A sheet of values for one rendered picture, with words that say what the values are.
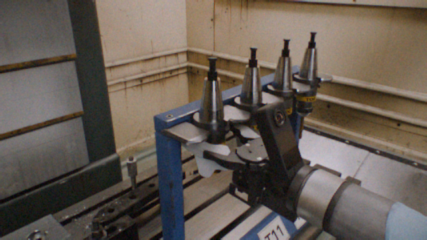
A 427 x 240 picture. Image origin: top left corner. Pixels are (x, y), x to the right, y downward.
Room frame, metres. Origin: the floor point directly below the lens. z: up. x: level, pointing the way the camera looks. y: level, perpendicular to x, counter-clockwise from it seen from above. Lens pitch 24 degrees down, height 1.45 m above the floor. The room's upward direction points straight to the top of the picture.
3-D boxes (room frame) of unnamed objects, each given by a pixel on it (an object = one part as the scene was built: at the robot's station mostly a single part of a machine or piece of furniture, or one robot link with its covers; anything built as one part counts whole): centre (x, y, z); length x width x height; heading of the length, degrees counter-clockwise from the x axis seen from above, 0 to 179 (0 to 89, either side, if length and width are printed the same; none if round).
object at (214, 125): (0.52, 0.00, 1.21); 0.06 x 0.06 x 0.03
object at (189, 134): (0.48, 0.04, 1.21); 0.07 x 0.05 x 0.01; 47
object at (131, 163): (0.72, 0.20, 0.96); 0.03 x 0.03 x 0.13
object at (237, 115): (0.56, -0.04, 1.21); 0.07 x 0.05 x 0.01; 47
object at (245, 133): (0.54, -0.05, 1.17); 0.09 x 0.03 x 0.06; 22
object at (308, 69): (0.76, -0.23, 1.26); 0.04 x 0.04 x 0.07
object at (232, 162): (0.45, -0.03, 1.19); 0.09 x 0.05 x 0.02; 71
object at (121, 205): (0.67, 0.17, 0.93); 0.26 x 0.05 x 0.06; 142
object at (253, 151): (0.43, -0.09, 1.16); 0.12 x 0.08 x 0.09; 47
